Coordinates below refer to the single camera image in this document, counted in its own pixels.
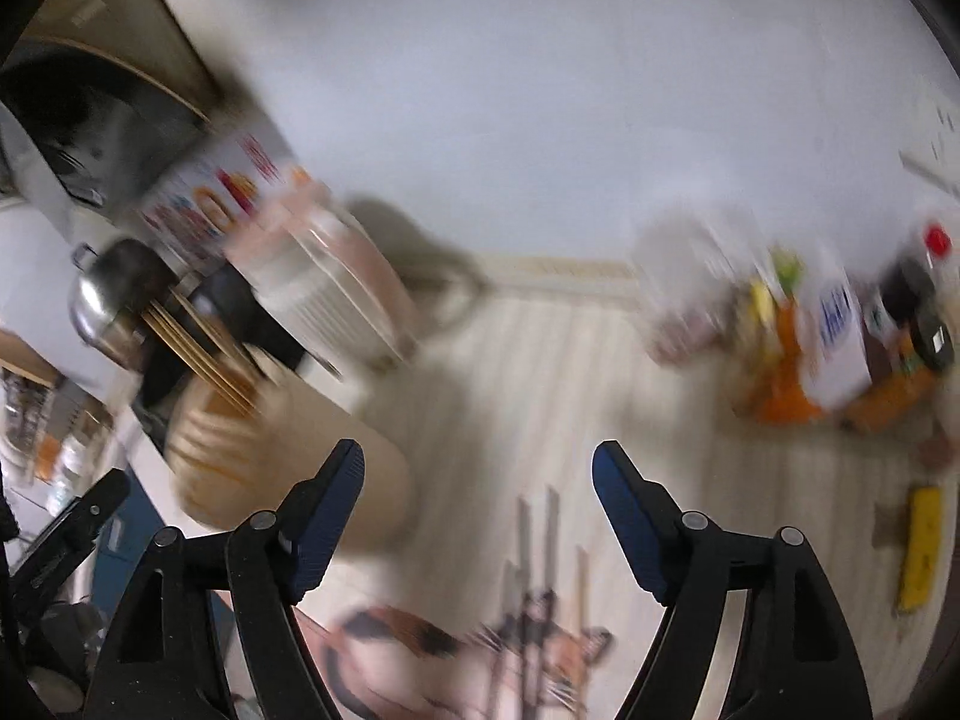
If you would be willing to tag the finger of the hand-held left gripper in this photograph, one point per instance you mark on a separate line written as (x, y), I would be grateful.
(79, 521)

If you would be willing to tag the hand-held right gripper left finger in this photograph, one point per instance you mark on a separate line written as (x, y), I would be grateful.
(330, 525)

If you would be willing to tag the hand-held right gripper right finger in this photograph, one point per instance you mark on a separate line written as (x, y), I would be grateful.
(626, 525)

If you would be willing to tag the beige ribbed utensil holder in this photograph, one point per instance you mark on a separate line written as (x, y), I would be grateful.
(217, 465)

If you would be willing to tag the bunch of wooden chopsticks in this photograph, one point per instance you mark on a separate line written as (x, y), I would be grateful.
(195, 352)

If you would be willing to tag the dish rack with bowls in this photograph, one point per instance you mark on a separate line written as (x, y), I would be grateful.
(45, 427)

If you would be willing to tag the striped cat print tablecloth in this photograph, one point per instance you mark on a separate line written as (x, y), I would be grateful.
(487, 390)

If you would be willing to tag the orange seasoning packet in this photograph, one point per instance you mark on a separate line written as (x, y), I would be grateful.
(784, 382)

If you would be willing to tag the steel steamer pot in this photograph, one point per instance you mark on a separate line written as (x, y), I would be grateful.
(112, 300)

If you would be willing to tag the pink white electric kettle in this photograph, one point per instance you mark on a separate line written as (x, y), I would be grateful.
(330, 292)

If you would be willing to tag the black wok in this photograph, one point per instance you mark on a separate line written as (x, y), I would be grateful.
(232, 307)

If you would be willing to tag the clear plastic organizer box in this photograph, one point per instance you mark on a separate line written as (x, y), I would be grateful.
(840, 412)

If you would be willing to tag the clear plastic bag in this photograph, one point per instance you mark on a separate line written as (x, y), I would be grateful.
(682, 277)

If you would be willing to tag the yellow brown carton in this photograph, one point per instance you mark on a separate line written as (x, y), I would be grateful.
(763, 304)

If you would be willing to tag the brown card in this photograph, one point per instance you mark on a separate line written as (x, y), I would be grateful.
(889, 525)

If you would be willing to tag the white paper packet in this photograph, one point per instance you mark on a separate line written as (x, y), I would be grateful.
(836, 337)

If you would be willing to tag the yellow power bank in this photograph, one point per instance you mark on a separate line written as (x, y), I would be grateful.
(921, 547)

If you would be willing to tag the dark soy sauce bottle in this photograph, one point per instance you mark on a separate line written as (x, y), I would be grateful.
(892, 390)

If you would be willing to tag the green packet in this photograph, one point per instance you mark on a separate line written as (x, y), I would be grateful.
(787, 270)

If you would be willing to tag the black range hood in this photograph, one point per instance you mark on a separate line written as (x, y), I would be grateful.
(75, 120)

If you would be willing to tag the colourful wall stickers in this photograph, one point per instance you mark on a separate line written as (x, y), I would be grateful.
(210, 202)

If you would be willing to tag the white wall socket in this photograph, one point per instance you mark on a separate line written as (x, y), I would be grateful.
(937, 131)

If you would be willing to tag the beige wall cabinet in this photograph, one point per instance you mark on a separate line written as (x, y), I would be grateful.
(112, 7)

